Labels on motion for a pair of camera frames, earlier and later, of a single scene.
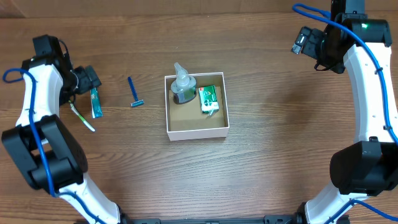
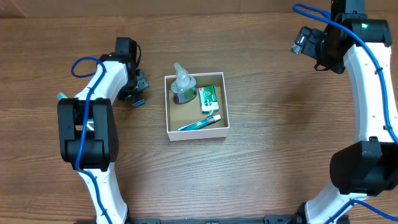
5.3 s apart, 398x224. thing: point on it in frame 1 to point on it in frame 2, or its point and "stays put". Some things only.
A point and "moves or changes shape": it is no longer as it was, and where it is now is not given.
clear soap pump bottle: (184, 88) stays put
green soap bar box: (209, 99) stays put
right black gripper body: (311, 43) stays put
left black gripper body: (88, 79) to (140, 83)
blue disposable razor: (138, 102) stays put
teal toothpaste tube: (96, 104) moves or changes shape
